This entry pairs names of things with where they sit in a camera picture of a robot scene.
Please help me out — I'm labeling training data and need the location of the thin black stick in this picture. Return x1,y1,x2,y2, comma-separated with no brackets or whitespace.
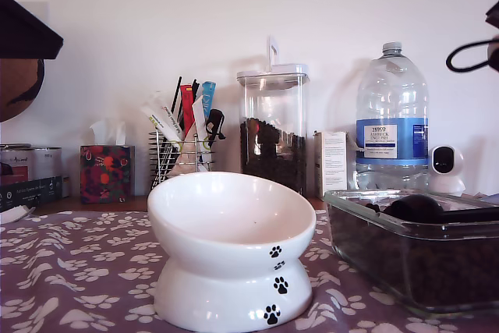
169,76,183,114

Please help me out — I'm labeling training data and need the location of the dark cardboard tray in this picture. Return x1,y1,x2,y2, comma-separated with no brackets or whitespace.
0,175,63,213

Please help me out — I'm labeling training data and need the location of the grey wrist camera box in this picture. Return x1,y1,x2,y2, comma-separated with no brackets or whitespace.
487,41,499,73

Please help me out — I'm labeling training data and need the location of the plain white sachet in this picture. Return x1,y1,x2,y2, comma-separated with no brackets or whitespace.
192,94,207,143

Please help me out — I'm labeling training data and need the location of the red sachet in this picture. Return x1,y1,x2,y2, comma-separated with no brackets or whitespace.
179,83,199,139

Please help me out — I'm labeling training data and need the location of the small white cardboard box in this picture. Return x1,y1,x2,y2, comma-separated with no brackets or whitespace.
313,131,349,200

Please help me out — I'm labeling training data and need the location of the white sachet with green print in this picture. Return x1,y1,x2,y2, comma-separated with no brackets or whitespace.
149,92,186,143
140,101,172,143

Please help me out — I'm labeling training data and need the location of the blue sachet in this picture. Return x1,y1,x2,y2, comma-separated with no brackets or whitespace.
200,81,218,123

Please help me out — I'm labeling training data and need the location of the white paper tissue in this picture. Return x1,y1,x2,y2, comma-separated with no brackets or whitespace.
88,118,128,147

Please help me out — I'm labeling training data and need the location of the black camera cable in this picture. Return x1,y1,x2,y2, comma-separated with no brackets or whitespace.
446,38,499,73

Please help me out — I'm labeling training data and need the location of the small white round camera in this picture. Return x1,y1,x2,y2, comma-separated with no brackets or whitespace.
427,144,467,197

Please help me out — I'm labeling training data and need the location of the silver tin can red label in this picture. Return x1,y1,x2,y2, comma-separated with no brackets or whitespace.
0,144,36,186

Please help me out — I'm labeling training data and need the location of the brown cat food kibble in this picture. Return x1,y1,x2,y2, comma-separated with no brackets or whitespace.
329,200,499,306
239,117,308,196

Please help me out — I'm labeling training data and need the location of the white ceramic paw-print bowl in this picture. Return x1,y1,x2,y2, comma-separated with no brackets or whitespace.
146,171,317,328

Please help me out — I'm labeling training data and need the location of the chrome wire holder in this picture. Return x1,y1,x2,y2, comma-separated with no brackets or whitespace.
148,129,218,192

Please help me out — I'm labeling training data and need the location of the purple paw-print cloth mat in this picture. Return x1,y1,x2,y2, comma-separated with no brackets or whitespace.
0,210,499,333

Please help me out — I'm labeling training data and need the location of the large clear water bottle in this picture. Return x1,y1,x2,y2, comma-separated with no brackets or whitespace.
355,41,430,193

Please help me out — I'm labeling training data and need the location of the white shallow dish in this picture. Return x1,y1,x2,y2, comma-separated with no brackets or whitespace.
0,206,36,225

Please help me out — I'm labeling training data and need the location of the clear jar with white lid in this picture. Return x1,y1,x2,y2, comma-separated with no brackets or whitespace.
235,35,311,197

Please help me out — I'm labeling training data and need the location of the rectangular clear glass container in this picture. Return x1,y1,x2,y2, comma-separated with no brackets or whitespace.
323,189,499,314

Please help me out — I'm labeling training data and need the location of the floral tissue box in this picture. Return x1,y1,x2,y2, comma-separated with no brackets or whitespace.
80,144,136,205

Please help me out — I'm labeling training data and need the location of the black plastic measuring spoon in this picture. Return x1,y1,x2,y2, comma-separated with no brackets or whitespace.
383,193,499,225

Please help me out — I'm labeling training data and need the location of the round brown wall board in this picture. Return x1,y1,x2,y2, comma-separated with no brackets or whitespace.
0,58,46,123

